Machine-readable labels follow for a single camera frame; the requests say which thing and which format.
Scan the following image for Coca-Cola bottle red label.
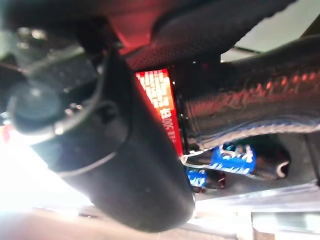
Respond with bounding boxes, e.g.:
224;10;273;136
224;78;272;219
134;67;186;160

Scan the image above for Pepsi bottle blue label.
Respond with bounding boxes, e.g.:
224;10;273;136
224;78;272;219
186;166;226;195
208;141;291;181

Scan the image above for black store shelf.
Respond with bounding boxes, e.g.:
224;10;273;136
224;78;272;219
186;133;320;240

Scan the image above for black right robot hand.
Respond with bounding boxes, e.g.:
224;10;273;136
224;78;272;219
0;0;320;232

